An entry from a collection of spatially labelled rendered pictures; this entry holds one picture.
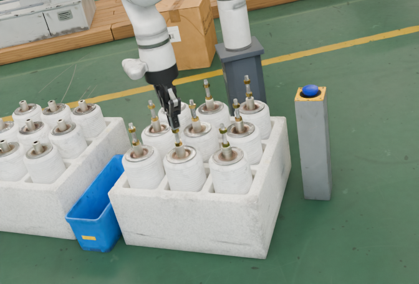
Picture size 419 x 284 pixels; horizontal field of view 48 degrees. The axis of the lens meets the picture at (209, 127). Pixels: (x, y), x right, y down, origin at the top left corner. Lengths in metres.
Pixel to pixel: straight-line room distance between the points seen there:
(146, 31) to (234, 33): 0.60
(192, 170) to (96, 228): 0.32
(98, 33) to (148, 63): 2.01
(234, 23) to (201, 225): 0.68
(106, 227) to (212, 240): 0.29
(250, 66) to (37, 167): 0.73
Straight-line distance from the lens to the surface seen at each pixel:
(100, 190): 1.43
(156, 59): 1.00
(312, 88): 1.19
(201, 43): 2.24
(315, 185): 1.31
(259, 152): 1.21
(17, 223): 1.52
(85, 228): 1.30
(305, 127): 1.21
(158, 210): 1.19
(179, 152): 1.13
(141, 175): 1.18
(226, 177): 1.09
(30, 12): 3.11
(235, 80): 1.58
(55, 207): 1.36
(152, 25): 0.98
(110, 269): 1.29
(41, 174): 1.36
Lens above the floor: 0.86
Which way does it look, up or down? 29 degrees down
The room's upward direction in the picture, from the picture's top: 12 degrees counter-clockwise
